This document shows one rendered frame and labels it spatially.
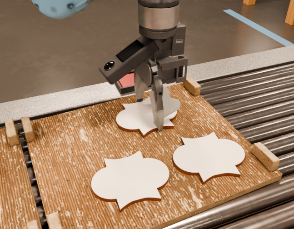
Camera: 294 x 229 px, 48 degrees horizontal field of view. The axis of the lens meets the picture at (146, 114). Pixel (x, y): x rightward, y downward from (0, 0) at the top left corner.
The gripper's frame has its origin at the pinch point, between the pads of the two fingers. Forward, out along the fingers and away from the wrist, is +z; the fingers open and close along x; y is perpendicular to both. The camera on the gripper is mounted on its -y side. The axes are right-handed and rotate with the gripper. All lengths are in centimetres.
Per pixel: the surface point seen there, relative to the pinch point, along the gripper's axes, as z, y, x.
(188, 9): 84, 179, 278
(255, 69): 2.2, 39.0, 10.6
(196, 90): -1.4, 14.1, 2.5
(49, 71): 89, 3, 200
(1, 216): 1.8, -31.7, -13.9
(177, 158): 0.3, -0.4, -14.9
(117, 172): 0.5, -11.8, -13.5
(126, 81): 1.0, 1.8, 16.8
